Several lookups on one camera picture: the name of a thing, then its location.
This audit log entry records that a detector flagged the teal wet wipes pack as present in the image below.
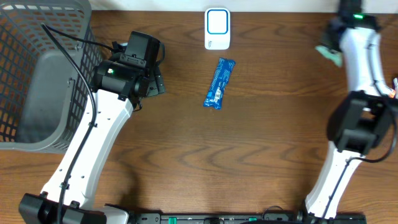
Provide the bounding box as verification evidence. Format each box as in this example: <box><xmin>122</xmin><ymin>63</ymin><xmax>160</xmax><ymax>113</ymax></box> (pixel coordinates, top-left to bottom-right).
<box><xmin>315</xmin><ymin>45</ymin><xmax>343</xmax><ymax>68</ymax></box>

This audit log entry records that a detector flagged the blue Oreo cookie pack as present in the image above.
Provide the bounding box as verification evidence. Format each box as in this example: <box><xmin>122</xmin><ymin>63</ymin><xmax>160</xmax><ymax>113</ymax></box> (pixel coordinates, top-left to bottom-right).
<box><xmin>203</xmin><ymin>57</ymin><xmax>236</xmax><ymax>110</ymax></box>

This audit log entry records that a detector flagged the pink purple floral packet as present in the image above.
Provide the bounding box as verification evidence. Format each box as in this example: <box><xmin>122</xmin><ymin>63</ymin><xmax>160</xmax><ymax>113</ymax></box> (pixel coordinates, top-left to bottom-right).
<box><xmin>393</xmin><ymin>77</ymin><xmax>398</xmax><ymax>91</ymax></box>

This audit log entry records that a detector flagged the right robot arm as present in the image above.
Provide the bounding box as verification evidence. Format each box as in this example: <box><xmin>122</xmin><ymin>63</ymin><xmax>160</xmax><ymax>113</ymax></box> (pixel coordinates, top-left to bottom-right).
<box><xmin>291</xmin><ymin>1</ymin><xmax>397</xmax><ymax>223</ymax></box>

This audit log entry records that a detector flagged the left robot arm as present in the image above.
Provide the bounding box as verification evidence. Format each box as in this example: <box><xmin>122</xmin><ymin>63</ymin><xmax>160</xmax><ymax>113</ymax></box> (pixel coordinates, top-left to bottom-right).
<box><xmin>19</xmin><ymin>31</ymin><xmax>165</xmax><ymax>223</ymax></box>

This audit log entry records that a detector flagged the grey plastic mesh basket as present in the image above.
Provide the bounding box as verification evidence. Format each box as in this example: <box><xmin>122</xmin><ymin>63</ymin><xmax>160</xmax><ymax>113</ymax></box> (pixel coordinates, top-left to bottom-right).
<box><xmin>1</xmin><ymin>0</ymin><xmax>102</xmax><ymax>153</ymax></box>

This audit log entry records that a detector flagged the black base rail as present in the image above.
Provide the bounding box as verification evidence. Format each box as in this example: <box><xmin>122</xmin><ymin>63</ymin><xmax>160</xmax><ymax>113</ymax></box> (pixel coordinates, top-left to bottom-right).
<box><xmin>105</xmin><ymin>205</ymin><xmax>368</xmax><ymax>224</ymax></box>

